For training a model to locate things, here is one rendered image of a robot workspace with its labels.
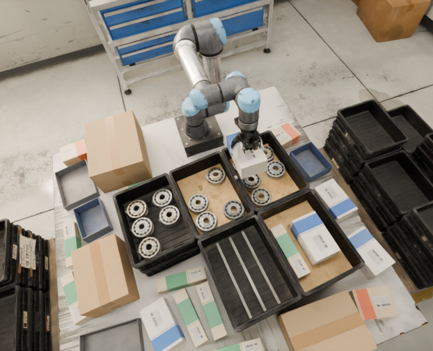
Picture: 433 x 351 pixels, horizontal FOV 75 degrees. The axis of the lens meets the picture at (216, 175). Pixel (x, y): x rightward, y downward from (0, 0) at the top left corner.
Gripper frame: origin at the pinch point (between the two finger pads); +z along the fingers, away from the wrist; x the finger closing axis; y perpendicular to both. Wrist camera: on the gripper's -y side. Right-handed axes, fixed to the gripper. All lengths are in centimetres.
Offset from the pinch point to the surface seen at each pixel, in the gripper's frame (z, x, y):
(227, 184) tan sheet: 28.5, -9.8, -0.9
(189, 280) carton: 35, -43, 37
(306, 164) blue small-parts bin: 41, 41, -3
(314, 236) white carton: 19.1, 15.9, 41.7
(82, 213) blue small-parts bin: 41, -92, -20
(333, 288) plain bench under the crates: 41, 20, 63
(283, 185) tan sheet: 28.4, 17.6, 10.2
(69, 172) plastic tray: 42, -98, -52
